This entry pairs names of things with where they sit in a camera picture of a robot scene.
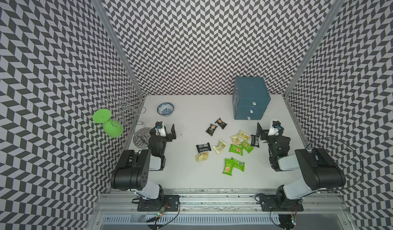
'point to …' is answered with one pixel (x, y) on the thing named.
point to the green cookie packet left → (236, 149)
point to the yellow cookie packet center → (221, 145)
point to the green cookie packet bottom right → (238, 164)
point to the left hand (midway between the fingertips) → (166, 125)
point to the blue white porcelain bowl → (165, 109)
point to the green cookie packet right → (248, 147)
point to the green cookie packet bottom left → (228, 166)
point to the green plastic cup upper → (101, 115)
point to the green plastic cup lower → (113, 128)
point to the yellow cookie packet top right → (244, 136)
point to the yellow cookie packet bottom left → (201, 157)
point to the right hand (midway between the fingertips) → (265, 124)
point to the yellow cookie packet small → (235, 140)
